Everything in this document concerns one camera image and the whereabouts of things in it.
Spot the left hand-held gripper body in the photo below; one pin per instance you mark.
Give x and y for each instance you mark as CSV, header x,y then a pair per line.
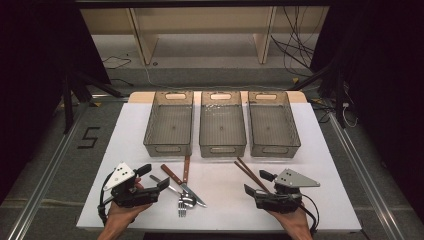
x,y
124,195

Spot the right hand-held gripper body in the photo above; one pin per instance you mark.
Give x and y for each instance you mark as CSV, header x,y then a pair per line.
x,y
283,200

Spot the metal spoon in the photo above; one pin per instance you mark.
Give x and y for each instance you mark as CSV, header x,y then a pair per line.
x,y
188,200

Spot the smoky clear plastic bin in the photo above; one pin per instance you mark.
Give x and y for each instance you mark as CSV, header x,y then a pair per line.
x,y
273,125
222,125
170,125

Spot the person's left hand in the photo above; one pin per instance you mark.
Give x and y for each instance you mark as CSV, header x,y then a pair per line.
x,y
118,213

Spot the person's right hand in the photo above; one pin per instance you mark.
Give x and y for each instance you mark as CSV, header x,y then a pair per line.
x,y
293,218

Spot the white table sheet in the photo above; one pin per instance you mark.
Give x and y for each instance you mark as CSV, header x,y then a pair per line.
x,y
223,186

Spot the black tripod stand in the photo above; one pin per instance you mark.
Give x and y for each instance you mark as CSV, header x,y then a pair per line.
x,y
71,96

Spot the black metal stand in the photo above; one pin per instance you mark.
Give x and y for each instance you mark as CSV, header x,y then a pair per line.
x,y
336,90

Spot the light wooden shelf unit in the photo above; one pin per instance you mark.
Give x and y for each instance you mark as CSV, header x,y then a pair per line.
x,y
200,20

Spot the aluminium floor rail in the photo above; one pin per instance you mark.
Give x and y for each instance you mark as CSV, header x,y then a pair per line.
x,y
50,173
363,173

